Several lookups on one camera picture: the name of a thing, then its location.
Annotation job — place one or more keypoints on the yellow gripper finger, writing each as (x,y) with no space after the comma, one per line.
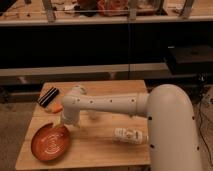
(56,125)

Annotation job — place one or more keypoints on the orange ceramic bowl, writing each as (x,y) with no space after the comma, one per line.
(50,142)

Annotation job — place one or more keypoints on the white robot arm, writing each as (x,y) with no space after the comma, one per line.
(172,132)

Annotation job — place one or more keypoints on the orange carrot toy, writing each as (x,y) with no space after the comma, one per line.
(54,109)

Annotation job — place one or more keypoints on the black white striped block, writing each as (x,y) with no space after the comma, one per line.
(44,100)

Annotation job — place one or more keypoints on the wooden table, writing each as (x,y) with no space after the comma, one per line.
(92,145)

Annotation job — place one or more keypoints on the white plastic bottle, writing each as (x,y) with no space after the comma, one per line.
(132,136)

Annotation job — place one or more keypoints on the black box on shelf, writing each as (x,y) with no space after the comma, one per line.
(190,60)

